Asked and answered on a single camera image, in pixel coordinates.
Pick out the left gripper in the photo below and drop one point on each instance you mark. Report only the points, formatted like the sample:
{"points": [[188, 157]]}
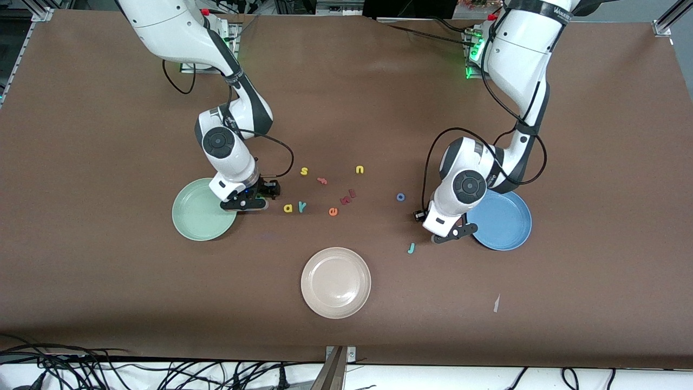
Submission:
{"points": [[417, 215]]}

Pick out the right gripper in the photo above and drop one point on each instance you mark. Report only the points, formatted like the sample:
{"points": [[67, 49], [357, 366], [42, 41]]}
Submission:
{"points": [[265, 188]]}

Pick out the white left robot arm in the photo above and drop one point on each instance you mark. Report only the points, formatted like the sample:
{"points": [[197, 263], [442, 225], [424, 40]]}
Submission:
{"points": [[520, 54]]}

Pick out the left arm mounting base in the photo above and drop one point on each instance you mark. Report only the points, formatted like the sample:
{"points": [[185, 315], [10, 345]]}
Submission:
{"points": [[470, 43]]}

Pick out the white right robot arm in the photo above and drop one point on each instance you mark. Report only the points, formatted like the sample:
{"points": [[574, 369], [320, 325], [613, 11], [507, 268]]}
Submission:
{"points": [[173, 27]]}

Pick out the light green plate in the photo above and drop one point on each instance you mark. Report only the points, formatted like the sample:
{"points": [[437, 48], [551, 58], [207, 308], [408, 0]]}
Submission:
{"points": [[195, 216]]}

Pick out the blue plate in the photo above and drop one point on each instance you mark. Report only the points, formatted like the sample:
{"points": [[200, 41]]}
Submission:
{"points": [[503, 222]]}

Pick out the beige plate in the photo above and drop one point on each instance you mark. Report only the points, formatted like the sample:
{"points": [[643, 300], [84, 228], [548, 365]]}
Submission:
{"points": [[335, 281]]}

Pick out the white paper scrap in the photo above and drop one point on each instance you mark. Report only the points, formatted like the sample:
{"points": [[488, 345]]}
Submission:
{"points": [[496, 304]]}

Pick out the brown table cover mat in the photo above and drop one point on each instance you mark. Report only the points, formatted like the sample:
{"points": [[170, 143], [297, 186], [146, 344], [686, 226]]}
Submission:
{"points": [[108, 162]]}

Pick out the pink flowers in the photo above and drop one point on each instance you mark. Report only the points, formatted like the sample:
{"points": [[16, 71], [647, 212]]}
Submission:
{"points": [[471, 4]]}

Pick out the metal table bracket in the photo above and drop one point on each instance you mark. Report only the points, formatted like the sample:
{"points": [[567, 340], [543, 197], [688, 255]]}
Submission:
{"points": [[335, 374]]}

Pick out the aluminium frame rail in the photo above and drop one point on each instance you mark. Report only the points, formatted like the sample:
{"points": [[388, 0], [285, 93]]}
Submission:
{"points": [[13, 59]]}

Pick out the aluminium corner bracket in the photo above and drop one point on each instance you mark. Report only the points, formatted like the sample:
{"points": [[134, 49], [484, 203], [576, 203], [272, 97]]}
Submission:
{"points": [[43, 13], [663, 27]]}

